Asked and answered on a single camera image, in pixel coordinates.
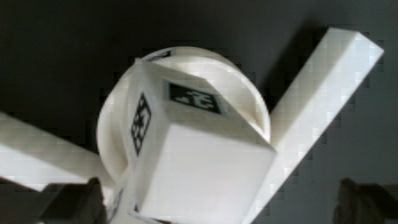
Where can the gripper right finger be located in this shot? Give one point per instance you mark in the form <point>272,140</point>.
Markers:
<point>366,203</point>

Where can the white stool leg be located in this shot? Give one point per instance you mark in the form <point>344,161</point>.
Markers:
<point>199,155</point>

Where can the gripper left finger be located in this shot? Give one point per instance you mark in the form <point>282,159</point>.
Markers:
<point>71,203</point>

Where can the white front fence bar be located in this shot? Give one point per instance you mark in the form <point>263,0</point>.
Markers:
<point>42,160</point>

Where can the white right fence bar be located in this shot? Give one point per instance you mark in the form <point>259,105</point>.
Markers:
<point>314,97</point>

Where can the white round stool seat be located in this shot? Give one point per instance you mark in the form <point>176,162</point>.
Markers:
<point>206,65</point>

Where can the white fence bar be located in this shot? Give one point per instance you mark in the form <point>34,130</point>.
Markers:
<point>314,97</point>
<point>42,160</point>

